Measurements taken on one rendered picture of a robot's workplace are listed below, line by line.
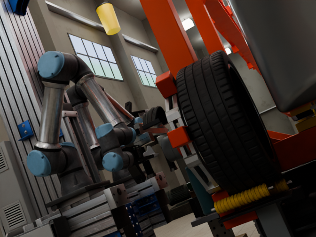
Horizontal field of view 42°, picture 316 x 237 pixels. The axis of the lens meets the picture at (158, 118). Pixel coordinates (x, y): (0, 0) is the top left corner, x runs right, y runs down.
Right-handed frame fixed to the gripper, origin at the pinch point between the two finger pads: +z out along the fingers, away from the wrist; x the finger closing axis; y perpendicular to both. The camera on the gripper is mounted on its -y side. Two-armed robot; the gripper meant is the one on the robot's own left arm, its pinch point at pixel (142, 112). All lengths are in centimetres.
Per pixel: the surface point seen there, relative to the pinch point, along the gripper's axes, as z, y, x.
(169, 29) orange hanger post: -24, -38, 54
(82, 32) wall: 500, -304, -489
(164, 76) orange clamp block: -81, -1, 78
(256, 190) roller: -69, 59, 100
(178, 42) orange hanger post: -23, -29, 58
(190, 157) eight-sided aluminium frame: -86, 37, 83
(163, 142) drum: -70, 27, 60
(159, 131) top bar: -60, 21, 53
